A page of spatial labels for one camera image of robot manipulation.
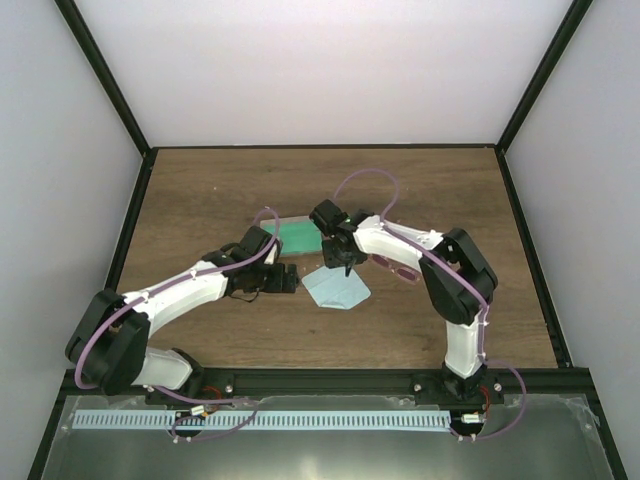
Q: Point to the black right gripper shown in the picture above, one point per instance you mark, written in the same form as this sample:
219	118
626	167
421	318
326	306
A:
332	262

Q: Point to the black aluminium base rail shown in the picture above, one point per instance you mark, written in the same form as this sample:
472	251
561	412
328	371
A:
426	386

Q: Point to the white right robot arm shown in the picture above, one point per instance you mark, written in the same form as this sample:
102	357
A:
459	281

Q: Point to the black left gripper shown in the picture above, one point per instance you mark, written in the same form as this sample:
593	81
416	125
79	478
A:
291	278

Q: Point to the light blue slotted cable duct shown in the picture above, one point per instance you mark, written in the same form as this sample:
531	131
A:
436	421

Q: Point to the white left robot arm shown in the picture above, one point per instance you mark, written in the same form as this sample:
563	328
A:
110	349

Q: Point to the light blue cleaning cloth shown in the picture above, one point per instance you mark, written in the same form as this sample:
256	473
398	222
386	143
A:
336	289

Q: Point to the grey sunglasses case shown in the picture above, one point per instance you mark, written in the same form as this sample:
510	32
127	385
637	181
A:
298	236

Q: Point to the pink sunglasses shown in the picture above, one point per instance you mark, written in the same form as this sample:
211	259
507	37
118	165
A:
403	272

